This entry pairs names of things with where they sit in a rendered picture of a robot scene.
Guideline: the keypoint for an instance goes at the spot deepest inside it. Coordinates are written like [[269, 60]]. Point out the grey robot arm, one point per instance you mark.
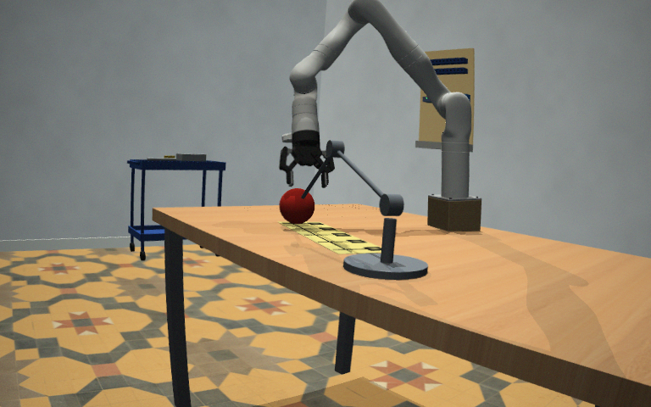
[[408, 54]]

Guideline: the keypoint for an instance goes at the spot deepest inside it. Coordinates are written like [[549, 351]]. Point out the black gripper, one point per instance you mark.
[[306, 149]]

